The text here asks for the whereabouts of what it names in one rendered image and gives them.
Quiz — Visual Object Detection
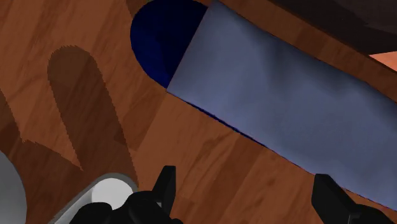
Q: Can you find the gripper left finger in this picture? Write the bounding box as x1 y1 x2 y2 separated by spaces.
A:
69 165 184 224

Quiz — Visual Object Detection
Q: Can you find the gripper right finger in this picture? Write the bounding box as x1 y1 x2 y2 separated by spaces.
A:
311 173 397 224

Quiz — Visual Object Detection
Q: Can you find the grey cup with white inside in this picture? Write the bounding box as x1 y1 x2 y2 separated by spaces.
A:
48 172 139 224

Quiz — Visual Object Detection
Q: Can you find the grey-blue cylinder with dark-blue end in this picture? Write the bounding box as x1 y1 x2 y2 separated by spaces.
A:
130 0 397 212

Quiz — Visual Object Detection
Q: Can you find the white round object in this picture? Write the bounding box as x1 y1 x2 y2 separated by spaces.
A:
0 151 28 224

